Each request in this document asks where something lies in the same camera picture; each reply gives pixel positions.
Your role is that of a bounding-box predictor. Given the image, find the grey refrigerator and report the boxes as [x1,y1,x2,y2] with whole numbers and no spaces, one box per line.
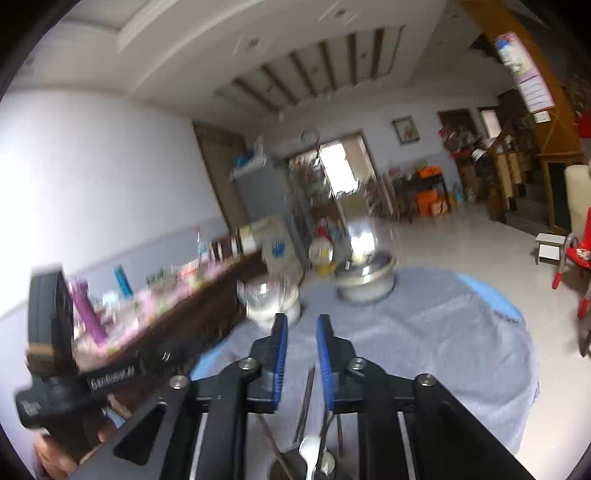
[231,164,301,245]

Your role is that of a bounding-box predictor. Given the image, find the cream upholstered chair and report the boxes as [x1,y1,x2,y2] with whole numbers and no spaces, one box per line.
[564,165,591,236]

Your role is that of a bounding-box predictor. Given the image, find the orange carton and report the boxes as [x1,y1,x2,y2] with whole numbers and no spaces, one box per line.
[416,191,451,217]

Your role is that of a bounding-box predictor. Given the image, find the person's left hand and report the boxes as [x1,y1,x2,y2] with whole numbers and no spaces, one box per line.
[34,397,136,480]

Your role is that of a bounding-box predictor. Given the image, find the dark wooden side table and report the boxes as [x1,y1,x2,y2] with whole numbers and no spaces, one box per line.
[397,173,451,220]

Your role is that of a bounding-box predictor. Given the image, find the clear plastic bag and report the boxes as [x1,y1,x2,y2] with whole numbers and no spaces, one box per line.
[236,272,301,310]

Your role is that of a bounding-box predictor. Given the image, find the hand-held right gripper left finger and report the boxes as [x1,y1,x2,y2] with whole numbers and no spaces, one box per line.
[78,314,289,480]

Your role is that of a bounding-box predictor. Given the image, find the pink wall calendar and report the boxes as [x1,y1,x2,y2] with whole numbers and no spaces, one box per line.
[494,31,556,114]

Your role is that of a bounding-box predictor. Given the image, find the white step stool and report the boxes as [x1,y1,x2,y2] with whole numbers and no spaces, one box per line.
[536,233,568,265]

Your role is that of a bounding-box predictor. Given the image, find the white chest freezer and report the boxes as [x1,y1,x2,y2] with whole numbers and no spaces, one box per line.
[238,215,305,284]

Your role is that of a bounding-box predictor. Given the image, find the metal pot with lid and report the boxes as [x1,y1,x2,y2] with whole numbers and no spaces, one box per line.
[333,251,399,304]

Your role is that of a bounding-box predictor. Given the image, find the carved wooden dining table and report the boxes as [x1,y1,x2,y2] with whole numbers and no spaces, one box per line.
[69,251,269,407]

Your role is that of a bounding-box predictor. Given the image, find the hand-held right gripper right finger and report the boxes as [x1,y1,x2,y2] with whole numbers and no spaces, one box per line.
[316,314,536,480]

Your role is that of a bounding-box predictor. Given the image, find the metal utensil holder cup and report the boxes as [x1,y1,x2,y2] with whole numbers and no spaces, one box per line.
[268,450,338,480]

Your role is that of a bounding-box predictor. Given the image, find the teal insulated bottle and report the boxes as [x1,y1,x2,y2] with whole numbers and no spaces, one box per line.
[114,264,134,297]

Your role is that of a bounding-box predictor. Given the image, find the white bowl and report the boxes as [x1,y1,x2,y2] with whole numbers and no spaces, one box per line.
[246,300,302,329]

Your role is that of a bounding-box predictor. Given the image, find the yellow floor fan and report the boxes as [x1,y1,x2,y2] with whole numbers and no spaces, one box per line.
[308,236,335,275]

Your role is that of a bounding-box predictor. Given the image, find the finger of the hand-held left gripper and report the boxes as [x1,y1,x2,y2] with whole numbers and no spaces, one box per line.
[134,344,192,386]

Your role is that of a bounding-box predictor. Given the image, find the wooden staircase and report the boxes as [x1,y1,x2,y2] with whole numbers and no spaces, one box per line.
[480,90,583,232]

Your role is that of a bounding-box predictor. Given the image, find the purple insulated bottle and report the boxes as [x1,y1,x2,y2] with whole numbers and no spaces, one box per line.
[69,279,106,347]

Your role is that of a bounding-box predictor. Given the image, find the framed wall picture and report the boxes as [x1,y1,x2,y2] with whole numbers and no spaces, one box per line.
[392,116,420,146]

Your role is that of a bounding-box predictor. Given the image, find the white ceramic spoon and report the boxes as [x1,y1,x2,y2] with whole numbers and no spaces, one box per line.
[299,435,325,476]

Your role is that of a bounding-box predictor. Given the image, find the grey table cloth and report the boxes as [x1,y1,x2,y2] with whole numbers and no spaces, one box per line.
[191,265,541,462]

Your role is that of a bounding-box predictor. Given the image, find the pink checked tablecloth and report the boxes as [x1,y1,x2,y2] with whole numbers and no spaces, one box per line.
[74,263,241,356]

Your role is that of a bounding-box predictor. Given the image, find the brown wooden door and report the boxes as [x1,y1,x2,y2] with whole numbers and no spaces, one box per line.
[191,121,247,232]

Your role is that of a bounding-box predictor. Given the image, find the red plastic chair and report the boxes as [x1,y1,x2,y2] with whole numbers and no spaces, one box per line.
[551,233,591,319]

